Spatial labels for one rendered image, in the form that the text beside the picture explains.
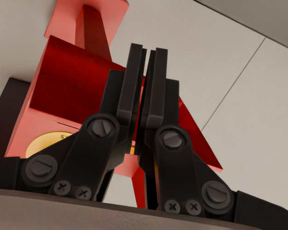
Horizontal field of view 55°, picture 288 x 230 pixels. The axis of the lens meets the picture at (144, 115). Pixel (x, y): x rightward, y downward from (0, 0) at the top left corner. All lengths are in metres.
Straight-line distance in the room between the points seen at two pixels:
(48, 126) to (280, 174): 1.73
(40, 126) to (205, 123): 1.15
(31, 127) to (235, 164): 1.45
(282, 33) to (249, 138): 1.40
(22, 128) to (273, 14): 0.25
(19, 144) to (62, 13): 0.66
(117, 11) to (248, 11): 0.78
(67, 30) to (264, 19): 0.81
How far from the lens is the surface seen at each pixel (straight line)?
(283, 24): 0.20
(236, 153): 1.61
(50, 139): 0.32
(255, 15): 0.19
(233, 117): 1.44
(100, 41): 0.65
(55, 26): 0.95
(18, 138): 0.32
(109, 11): 0.94
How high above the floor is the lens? 1.03
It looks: 55 degrees down
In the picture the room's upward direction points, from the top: 161 degrees clockwise
